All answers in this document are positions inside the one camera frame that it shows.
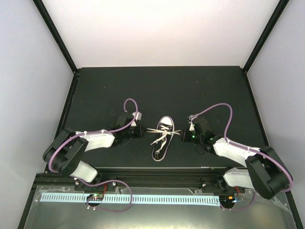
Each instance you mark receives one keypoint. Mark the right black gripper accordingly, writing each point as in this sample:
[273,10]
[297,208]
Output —
[185,136]

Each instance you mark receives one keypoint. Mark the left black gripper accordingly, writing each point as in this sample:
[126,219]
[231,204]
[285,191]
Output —
[140,133]

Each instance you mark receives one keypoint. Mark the black white sneaker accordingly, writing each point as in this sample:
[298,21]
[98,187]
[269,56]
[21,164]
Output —
[158,153]

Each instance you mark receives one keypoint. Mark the white shoelace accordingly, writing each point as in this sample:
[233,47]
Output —
[164,131]

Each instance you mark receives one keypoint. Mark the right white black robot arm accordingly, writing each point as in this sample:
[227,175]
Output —
[262,169]

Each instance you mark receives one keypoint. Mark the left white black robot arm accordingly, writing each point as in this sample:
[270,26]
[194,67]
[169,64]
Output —
[66,151]

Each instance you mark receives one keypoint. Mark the black table mat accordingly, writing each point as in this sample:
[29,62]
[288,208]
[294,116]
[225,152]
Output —
[221,93]

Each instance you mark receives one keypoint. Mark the right controller board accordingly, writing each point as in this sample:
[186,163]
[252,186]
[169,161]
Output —
[229,199]

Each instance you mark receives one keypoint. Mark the controller board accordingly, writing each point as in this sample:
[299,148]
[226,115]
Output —
[229,199]
[95,197]

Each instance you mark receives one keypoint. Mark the left controller board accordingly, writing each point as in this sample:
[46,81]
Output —
[95,197]

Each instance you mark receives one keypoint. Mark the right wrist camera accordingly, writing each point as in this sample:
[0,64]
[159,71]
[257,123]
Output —
[190,119]

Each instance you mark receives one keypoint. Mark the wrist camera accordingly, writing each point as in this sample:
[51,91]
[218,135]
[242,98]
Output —
[190,119]
[137,116]

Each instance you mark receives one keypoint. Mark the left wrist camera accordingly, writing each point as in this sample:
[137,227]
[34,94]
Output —
[137,116]

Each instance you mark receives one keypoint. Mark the black aluminium rail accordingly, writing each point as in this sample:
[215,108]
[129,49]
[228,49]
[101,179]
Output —
[158,177]

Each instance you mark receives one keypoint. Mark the black left frame post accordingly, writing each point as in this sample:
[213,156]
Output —
[55,34]

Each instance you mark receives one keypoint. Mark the black frame post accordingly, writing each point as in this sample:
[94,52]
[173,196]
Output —
[55,34]
[279,9]

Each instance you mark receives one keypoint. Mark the white slotted cable duct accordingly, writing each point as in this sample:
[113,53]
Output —
[134,199]

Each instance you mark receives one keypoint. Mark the black right frame post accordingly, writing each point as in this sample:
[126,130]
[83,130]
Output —
[279,9]

